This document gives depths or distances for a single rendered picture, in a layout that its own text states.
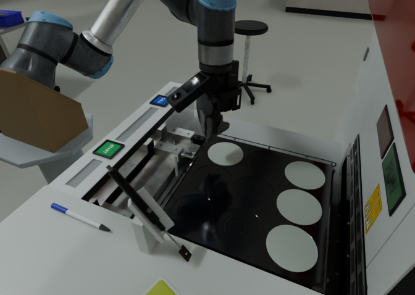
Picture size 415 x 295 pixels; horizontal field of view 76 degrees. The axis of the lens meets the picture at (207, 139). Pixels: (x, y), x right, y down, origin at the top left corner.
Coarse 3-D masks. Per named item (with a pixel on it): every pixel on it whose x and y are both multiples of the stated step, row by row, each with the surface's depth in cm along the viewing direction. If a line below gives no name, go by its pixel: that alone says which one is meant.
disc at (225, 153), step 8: (216, 144) 78; (224, 144) 78; (232, 144) 78; (208, 152) 75; (216, 152) 75; (224, 152) 75; (232, 152) 75; (240, 152) 75; (216, 160) 73; (224, 160) 73; (232, 160) 73; (240, 160) 73
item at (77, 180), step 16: (144, 112) 81; (160, 112) 81; (128, 128) 75; (144, 128) 74; (96, 144) 69; (128, 144) 69; (80, 160) 64; (96, 160) 65; (112, 160) 64; (64, 176) 60; (80, 176) 60; (96, 176) 60; (64, 192) 56; (80, 192) 56
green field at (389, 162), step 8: (392, 152) 43; (384, 160) 45; (392, 160) 42; (384, 168) 44; (392, 168) 41; (392, 176) 40; (392, 184) 39; (392, 192) 39; (400, 192) 36; (392, 200) 38; (392, 208) 37
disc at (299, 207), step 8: (288, 192) 64; (296, 192) 64; (304, 192) 64; (280, 200) 62; (288, 200) 62; (296, 200) 62; (304, 200) 62; (312, 200) 62; (280, 208) 60; (288, 208) 60; (296, 208) 60; (304, 208) 60; (312, 208) 60; (320, 208) 60; (288, 216) 59; (296, 216) 59; (304, 216) 59; (312, 216) 59; (320, 216) 59; (304, 224) 57
